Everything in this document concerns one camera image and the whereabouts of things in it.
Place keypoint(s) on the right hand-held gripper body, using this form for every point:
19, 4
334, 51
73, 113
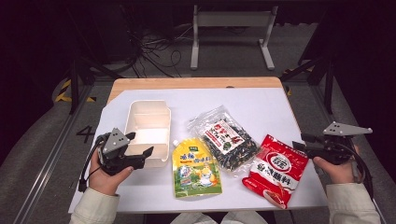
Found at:
337, 146

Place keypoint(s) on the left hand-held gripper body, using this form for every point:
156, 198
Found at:
115, 141

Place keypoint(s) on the white plastic box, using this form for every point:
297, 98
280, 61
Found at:
149, 133

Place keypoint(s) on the red seasoning packet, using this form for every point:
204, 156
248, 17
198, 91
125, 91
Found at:
277, 171

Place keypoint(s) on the clear bag of dried seaweed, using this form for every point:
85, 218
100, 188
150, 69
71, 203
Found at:
224, 140

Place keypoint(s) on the person's right hand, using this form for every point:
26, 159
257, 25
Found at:
337, 172

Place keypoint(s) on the person's left hand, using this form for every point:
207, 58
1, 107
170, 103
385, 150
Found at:
106, 179

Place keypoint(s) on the yellow green spout pouch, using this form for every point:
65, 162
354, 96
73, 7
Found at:
194, 169

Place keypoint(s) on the black metal stand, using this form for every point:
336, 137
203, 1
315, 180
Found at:
327, 81
74, 81

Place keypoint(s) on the white table mat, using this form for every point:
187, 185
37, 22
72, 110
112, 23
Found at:
249, 102

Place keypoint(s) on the person's left leg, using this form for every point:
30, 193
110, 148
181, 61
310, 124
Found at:
193, 218

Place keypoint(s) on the person's leg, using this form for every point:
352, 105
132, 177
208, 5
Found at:
239, 217
193, 218

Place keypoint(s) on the person's right leg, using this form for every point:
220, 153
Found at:
239, 217

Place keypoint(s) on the white metal stand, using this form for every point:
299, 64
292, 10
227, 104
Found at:
232, 18

